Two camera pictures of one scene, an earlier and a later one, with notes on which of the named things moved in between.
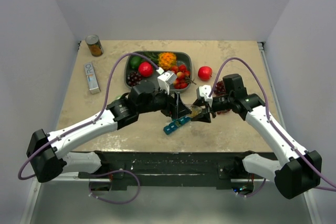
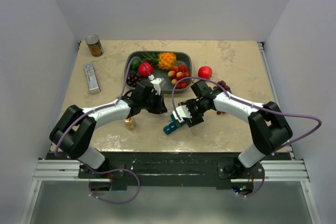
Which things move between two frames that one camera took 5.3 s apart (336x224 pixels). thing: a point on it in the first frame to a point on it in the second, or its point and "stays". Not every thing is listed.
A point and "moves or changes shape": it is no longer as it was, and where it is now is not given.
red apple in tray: (145, 69) stays
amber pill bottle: (195, 110) moves or changes shape
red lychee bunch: (182, 77) stays
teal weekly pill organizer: (176, 123) stays
